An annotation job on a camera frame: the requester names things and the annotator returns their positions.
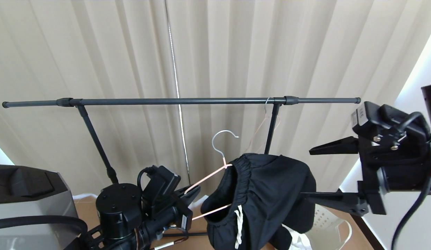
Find pink clothes hanger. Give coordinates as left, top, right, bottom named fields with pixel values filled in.
left=245, top=97, right=281, bottom=153
left=184, top=130, right=239, bottom=222

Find white printed garment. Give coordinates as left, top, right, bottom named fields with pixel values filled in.
left=283, top=225, right=313, bottom=250

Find black shorts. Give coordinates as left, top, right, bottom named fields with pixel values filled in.
left=201, top=153, right=317, bottom=250

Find white laundry basket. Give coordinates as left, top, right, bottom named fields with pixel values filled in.
left=306, top=204, right=353, bottom=250

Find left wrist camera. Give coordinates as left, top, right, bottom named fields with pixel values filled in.
left=137, top=166, right=182, bottom=216

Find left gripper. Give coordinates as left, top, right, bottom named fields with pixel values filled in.
left=139, top=207, right=193, bottom=249

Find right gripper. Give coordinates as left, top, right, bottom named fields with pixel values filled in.
left=301, top=135, right=431, bottom=217

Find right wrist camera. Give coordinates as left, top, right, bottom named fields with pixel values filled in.
left=351, top=101, right=431, bottom=144

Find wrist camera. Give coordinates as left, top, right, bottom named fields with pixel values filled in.
left=137, top=166, right=182, bottom=216
left=351, top=101, right=431, bottom=144

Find black clothes rack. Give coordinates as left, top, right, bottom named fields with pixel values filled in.
left=2, top=96, right=362, bottom=240

